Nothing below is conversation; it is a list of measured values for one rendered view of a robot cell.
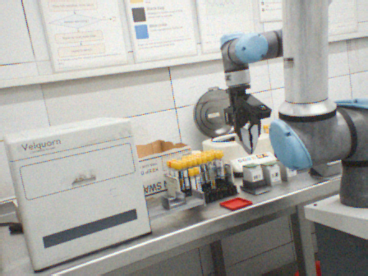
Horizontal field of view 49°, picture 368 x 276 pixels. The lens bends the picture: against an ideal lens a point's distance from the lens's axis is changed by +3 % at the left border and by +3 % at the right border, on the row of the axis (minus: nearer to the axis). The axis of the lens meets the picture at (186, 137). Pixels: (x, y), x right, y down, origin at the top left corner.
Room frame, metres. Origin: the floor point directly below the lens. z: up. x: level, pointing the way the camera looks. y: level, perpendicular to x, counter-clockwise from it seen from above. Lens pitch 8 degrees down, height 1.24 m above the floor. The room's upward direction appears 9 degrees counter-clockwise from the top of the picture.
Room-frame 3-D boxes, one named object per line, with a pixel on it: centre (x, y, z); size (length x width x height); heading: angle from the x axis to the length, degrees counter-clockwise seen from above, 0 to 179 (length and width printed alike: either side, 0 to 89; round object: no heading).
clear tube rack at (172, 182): (1.30, -0.02, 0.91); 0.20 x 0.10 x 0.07; 115
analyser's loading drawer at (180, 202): (1.04, 0.08, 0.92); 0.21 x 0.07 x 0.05; 115
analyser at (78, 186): (1.05, 0.30, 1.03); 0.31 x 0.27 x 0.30; 115
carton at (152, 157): (1.44, 0.16, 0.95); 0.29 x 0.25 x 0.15; 25
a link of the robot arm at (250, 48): (1.12, -0.22, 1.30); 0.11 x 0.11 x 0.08; 13
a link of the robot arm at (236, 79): (1.21, -0.18, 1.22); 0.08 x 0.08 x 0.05
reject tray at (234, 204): (1.09, -0.11, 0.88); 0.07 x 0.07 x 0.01; 25
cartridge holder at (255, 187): (1.20, -0.18, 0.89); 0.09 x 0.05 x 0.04; 23
